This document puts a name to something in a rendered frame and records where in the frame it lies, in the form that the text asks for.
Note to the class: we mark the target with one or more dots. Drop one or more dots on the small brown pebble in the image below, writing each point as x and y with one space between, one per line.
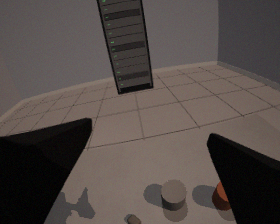
133 219

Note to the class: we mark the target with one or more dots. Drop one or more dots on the grey cylinder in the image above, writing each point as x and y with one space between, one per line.
173 195

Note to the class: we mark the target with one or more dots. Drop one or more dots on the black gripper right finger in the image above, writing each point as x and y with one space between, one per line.
250 179

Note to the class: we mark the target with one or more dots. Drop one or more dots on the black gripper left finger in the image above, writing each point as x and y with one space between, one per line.
34 167

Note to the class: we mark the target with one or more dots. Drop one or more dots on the reddish-brown cylinder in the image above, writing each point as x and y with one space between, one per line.
219 198

